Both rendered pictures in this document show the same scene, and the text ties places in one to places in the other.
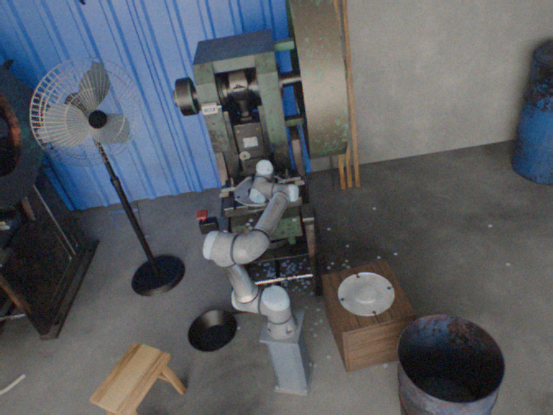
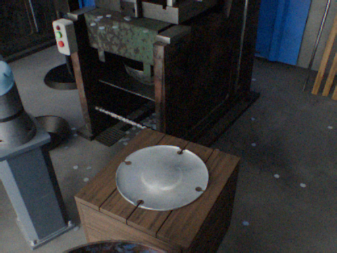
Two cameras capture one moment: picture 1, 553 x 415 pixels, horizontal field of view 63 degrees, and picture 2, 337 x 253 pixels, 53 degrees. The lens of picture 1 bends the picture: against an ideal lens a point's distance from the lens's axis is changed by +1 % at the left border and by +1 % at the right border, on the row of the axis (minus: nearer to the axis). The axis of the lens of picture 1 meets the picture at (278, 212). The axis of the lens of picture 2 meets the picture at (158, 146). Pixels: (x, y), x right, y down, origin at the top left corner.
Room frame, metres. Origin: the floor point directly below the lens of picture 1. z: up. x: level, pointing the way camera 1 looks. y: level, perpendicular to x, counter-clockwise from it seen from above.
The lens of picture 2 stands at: (0.91, -0.81, 1.09)
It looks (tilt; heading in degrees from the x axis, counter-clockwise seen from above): 39 degrees down; 35
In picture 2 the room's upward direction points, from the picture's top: 2 degrees counter-clockwise
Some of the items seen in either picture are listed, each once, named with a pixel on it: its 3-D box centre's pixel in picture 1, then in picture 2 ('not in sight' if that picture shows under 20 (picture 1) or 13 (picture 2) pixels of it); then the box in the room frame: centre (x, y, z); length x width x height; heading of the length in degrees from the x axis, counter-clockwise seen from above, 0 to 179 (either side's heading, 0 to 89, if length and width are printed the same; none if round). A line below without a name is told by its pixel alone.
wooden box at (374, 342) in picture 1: (366, 314); (162, 212); (1.55, -0.37, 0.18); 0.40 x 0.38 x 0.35; 4
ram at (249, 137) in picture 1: (251, 142); not in sight; (2.14, 0.07, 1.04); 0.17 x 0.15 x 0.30; 177
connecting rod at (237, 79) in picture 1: (242, 99); not in sight; (2.18, 0.07, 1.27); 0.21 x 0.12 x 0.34; 177
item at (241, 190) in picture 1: (259, 189); not in sight; (2.05, 0.08, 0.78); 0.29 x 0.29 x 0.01
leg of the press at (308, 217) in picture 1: (309, 201); (221, 51); (2.30, -0.21, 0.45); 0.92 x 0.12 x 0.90; 177
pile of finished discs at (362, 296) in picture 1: (365, 293); (161, 174); (1.55, -0.37, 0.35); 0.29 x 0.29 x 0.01
